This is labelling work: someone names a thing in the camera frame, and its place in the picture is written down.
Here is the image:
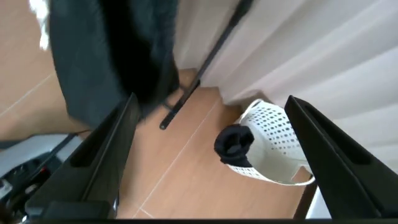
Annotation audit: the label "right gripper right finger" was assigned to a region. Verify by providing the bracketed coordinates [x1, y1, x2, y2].
[284, 95, 398, 218]

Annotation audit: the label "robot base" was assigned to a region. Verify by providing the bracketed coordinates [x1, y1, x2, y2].
[0, 130, 94, 223]

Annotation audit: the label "black garment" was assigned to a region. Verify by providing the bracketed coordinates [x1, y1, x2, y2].
[213, 123, 256, 168]

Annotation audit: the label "black shorts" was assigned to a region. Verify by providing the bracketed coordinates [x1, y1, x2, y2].
[29, 0, 181, 129]

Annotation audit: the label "black clothes rack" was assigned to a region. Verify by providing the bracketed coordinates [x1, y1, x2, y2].
[159, 0, 254, 131]

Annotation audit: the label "white curtain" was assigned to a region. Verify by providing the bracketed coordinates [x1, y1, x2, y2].
[172, 0, 398, 175]

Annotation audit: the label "white laundry basket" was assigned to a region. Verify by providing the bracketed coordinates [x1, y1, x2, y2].
[226, 98, 317, 187]

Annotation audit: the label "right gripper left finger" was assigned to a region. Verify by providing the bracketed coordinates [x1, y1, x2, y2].
[24, 93, 140, 218]

